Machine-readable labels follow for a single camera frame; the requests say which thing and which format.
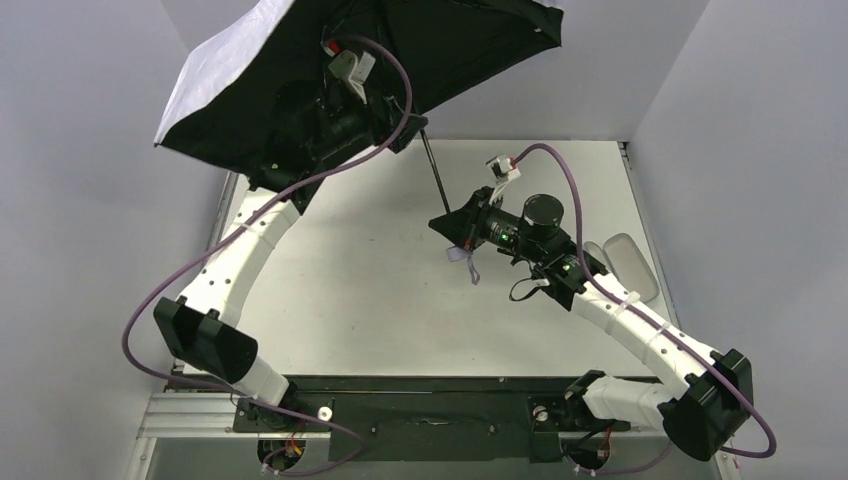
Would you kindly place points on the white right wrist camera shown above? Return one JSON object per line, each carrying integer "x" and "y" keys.
{"x": 505, "y": 172}

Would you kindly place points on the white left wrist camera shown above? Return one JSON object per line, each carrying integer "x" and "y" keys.
{"x": 349, "y": 68}

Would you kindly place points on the lavender folding umbrella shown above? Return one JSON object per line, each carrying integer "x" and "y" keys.
{"x": 443, "y": 48}

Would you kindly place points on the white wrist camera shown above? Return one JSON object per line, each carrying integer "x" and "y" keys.
{"x": 349, "y": 68}
{"x": 505, "y": 172}

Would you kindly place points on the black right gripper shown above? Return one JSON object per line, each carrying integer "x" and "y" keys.
{"x": 474, "y": 220}

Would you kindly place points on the aluminium frame rail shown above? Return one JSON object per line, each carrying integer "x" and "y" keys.
{"x": 207, "y": 414}

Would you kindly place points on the mint green umbrella case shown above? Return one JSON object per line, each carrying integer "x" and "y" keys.
{"x": 621, "y": 255}

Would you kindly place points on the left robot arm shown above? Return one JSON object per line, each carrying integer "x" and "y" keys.
{"x": 227, "y": 126}

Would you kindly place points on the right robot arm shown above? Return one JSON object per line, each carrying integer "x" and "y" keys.
{"x": 701, "y": 397}

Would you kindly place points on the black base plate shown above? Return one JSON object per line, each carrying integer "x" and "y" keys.
{"x": 541, "y": 443}

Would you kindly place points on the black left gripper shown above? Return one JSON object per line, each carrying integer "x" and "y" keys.
{"x": 395, "y": 125}

